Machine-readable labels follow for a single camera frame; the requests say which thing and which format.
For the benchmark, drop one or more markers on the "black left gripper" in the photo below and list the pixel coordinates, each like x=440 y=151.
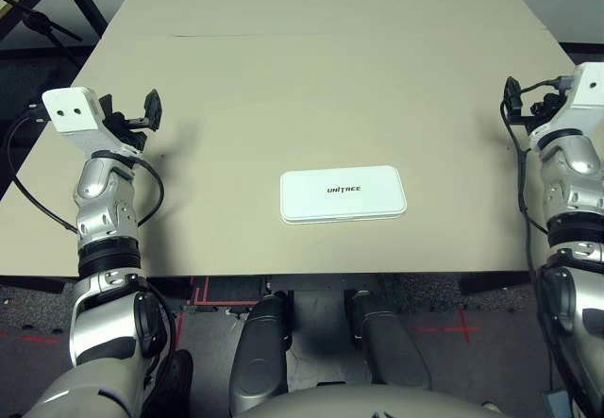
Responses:
x=126 y=130

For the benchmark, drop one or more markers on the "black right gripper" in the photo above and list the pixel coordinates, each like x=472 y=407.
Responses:
x=546 y=105

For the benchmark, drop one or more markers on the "white hard pencil case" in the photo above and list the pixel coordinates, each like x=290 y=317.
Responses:
x=340 y=201

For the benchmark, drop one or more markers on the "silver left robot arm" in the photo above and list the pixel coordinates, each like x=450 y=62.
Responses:
x=104 y=201

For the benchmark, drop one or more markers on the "black-framed side table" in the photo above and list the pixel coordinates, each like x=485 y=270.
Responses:
x=87 y=3

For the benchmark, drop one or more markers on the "black tripod stand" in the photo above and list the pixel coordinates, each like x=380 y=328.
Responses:
x=35 y=21

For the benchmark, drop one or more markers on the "red floor tape cross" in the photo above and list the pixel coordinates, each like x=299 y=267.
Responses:
x=464 y=329

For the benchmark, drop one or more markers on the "black shoe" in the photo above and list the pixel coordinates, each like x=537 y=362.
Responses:
x=181 y=375

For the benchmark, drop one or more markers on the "dark grey right robot leg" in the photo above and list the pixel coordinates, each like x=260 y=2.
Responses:
x=387 y=342

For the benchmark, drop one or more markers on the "dark grey robot leg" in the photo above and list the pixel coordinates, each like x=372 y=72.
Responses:
x=387 y=342
x=259 y=356

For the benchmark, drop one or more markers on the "dark grey left robot leg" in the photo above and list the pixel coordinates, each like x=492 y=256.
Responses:
x=259 y=356

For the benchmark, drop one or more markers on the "white perforated shoe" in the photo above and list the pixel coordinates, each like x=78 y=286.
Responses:
x=491 y=407

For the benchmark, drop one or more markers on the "blue-grey foot pedal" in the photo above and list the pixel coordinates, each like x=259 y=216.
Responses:
x=557 y=406

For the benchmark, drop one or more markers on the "grey robot torso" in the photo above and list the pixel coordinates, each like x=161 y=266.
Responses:
x=377 y=404

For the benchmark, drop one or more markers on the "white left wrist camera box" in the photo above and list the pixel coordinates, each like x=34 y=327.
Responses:
x=71 y=109

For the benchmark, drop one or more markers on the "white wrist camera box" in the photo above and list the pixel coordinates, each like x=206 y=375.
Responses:
x=587 y=92
x=71 y=109

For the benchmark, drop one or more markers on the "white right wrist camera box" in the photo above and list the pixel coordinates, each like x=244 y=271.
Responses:
x=587 y=92

